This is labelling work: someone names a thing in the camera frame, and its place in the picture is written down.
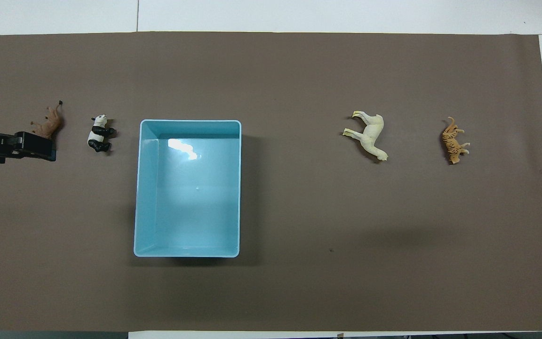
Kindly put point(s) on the light blue storage box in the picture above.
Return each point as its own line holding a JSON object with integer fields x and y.
{"x": 191, "y": 212}

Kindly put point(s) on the brown lion toy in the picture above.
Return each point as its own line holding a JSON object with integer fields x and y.
{"x": 51, "y": 123}

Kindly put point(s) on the cream horse toy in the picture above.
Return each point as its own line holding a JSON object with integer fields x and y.
{"x": 372, "y": 134}

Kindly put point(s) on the black and white panda toy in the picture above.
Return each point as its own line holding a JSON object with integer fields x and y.
{"x": 98, "y": 136}

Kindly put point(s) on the orange striped tiger toy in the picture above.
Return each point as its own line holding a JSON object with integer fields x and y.
{"x": 450, "y": 141}

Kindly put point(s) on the brown table mat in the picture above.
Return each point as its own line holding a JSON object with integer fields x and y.
{"x": 299, "y": 292}

